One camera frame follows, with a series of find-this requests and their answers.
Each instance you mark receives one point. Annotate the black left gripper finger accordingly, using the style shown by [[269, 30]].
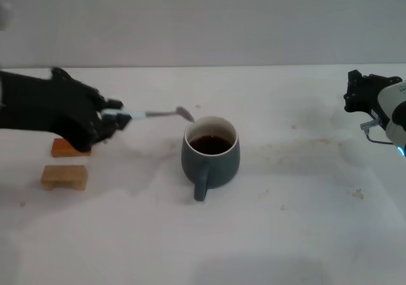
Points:
[[115, 123], [114, 104]]

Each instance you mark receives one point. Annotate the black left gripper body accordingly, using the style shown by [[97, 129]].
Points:
[[47, 107]]

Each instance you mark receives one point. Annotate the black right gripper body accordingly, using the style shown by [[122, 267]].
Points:
[[361, 94]]

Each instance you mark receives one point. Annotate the grey ceramic cup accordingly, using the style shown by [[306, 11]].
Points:
[[219, 170]]

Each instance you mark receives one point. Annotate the reddish brown wooden block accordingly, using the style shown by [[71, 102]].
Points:
[[61, 148]]

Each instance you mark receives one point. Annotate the light wooden notched block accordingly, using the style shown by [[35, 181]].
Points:
[[68, 175]]

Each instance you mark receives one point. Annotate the dark coffee liquid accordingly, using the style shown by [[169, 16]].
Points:
[[211, 144]]

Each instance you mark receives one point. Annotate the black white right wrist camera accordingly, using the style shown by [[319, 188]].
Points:
[[391, 96]]

